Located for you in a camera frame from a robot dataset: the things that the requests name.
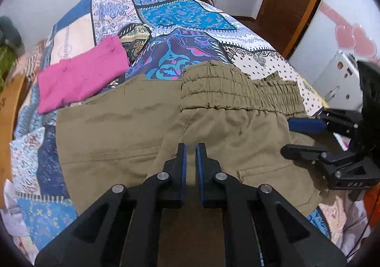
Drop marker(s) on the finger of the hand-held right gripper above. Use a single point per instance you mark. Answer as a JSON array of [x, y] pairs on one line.
[[305, 125], [299, 152]]

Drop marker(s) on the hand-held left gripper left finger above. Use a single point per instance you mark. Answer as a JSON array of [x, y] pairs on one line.
[[182, 166]]

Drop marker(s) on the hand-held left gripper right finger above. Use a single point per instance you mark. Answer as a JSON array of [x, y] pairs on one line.
[[200, 167]]

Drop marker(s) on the khaki pants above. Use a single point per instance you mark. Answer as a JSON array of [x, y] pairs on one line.
[[118, 136]]

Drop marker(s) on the white appliance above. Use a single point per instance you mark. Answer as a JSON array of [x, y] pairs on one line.
[[338, 77]]

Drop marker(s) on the pale pink bedsheet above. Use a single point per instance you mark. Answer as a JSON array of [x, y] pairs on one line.
[[341, 219]]

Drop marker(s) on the pink folded cloth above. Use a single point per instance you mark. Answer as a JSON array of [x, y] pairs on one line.
[[80, 77]]

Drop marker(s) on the blue patchwork blanket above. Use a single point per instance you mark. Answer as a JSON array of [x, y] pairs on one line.
[[184, 14]]

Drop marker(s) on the white crumpled cloth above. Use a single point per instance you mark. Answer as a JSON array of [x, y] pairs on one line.
[[13, 219]]

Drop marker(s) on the wooden board with flower cutouts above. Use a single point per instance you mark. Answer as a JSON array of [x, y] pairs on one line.
[[12, 112]]

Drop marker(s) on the green storage bag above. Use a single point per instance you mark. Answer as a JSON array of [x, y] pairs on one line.
[[5, 60]]

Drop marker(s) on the grey garment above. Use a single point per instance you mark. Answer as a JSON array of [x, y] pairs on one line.
[[9, 31]]

